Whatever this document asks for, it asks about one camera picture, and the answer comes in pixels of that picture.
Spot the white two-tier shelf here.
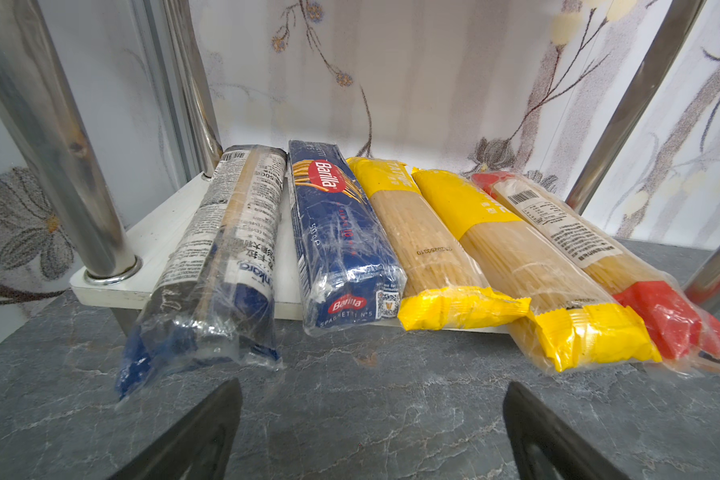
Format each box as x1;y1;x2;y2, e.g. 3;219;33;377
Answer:
0;0;720;337

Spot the yellow Pastatime pack front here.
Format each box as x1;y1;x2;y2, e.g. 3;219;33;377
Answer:
412;169;661;373

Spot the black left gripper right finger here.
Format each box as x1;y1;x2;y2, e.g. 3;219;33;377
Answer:
502;381;627;479

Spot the clear blue-end spaghetti pack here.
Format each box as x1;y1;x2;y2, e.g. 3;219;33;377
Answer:
116;145;287;398

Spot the blue Barilla spaghetti pack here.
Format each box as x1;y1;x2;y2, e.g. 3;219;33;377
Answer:
286;140;407;336

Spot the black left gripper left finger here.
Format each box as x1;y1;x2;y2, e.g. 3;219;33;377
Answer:
112;378;243;479

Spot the yellow pastatime pack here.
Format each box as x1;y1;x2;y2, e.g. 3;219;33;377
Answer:
412;169;661;373
348;157;530;331

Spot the small red-end spaghetti pack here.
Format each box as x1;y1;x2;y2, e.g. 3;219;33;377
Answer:
471;172;720;372

